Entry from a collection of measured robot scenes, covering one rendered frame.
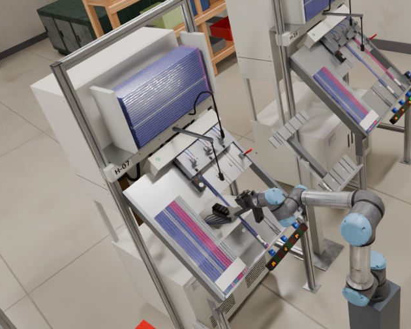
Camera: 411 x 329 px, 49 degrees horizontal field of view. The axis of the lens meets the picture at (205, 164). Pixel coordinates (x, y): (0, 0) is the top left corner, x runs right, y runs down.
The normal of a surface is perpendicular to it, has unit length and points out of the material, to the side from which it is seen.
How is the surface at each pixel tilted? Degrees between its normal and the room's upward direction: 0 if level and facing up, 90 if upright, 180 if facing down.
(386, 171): 0
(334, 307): 0
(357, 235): 83
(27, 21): 90
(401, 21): 90
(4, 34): 90
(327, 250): 0
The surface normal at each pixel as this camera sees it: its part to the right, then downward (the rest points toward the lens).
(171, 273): -0.23, -0.78
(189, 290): 0.73, 0.25
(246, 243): 0.33, -0.39
